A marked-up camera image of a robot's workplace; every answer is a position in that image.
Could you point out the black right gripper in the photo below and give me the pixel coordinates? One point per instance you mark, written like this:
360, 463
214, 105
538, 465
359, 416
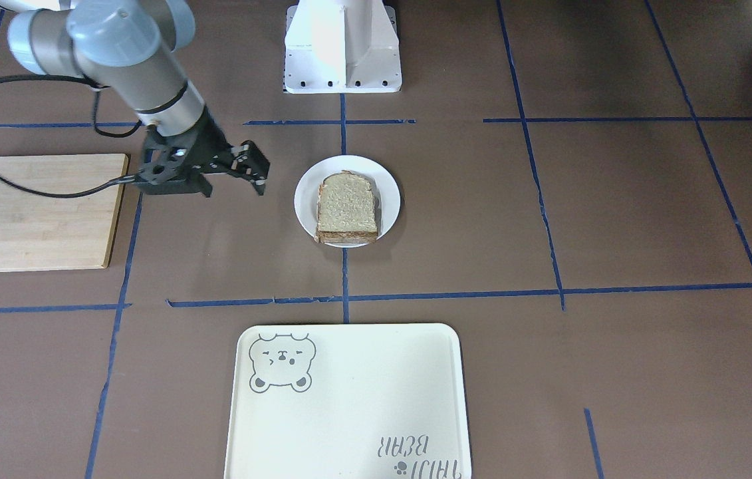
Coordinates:
211, 144

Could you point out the brown bread slice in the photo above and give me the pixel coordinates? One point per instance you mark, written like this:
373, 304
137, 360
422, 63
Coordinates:
346, 211

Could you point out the white round plate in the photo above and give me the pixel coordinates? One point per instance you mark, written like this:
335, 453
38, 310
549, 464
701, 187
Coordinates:
385, 187

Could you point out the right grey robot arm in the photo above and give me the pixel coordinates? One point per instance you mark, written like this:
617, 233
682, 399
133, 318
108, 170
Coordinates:
129, 46

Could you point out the wooden cutting board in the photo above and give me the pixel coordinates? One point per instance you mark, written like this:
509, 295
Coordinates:
43, 234

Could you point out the cream bear tray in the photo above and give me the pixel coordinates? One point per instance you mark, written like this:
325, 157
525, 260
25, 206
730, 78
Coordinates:
348, 401

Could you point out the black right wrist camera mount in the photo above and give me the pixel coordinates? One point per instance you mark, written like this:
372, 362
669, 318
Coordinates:
160, 173

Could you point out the white camera post with base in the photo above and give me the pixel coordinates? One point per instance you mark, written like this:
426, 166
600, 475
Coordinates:
342, 47

